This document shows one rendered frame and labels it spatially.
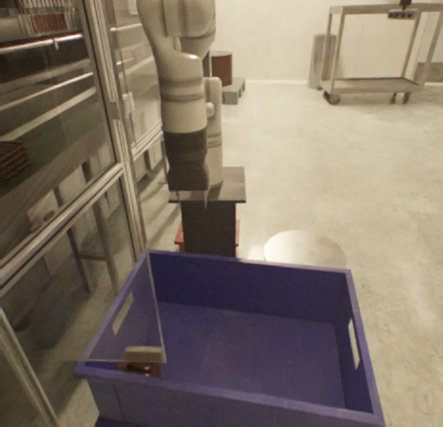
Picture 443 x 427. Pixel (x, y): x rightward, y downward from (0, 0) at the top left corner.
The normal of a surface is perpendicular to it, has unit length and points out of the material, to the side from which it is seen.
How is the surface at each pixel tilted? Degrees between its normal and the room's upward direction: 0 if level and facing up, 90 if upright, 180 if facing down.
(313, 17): 90
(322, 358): 0
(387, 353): 0
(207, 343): 0
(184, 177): 87
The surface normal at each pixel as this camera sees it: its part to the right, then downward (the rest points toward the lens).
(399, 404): -0.02, -0.85
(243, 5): -0.18, 0.52
